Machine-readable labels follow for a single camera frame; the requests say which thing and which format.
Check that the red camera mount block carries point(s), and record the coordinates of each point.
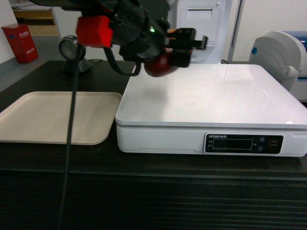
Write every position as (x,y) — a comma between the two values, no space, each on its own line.
(94,31)

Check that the beige plastic tray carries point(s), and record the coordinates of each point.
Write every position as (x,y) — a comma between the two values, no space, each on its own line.
(43,117)

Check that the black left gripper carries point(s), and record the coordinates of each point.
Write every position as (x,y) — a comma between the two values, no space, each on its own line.
(182,42)

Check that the dark red mango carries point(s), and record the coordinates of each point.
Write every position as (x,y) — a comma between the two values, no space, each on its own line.
(161,65)

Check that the white blue label printer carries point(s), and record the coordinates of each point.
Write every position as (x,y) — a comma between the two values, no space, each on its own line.
(284,55)

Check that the white POS terminal stand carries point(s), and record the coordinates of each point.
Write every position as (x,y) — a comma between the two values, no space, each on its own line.
(212,18)

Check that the black barcode scanner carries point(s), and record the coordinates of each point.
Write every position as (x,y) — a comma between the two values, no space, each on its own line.
(73,51)

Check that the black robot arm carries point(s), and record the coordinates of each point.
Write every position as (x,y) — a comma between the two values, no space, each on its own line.
(140,28)

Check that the red fire equipment box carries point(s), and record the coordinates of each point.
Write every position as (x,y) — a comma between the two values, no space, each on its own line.
(21,42)

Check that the white checkout scale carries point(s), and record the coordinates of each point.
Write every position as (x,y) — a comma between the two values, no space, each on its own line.
(222,109)

